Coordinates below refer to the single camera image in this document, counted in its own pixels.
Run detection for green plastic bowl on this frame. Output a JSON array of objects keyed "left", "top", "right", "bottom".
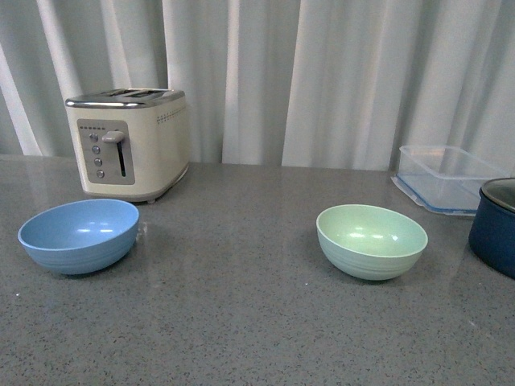
[{"left": 316, "top": 204, "right": 428, "bottom": 281}]

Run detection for clear plastic food container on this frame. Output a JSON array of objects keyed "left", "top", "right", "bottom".
[{"left": 392, "top": 146, "right": 509, "bottom": 216}]

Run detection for white pleated curtain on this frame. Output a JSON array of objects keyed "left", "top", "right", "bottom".
[{"left": 1, "top": 1, "right": 514, "bottom": 170}]

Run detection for blue plastic bowl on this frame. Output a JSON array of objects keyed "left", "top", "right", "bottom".
[{"left": 18, "top": 199, "right": 140, "bottom": 275}]

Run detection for cream two-slot toaster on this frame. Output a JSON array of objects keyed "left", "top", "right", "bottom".
[{"left": 65, "top": 88, "right": 191, "bottom": 202}]

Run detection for dark blue saucepan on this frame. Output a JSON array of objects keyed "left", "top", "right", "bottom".
[{"left": 468, "top": 188, "right": 514, "bottom": 279}]

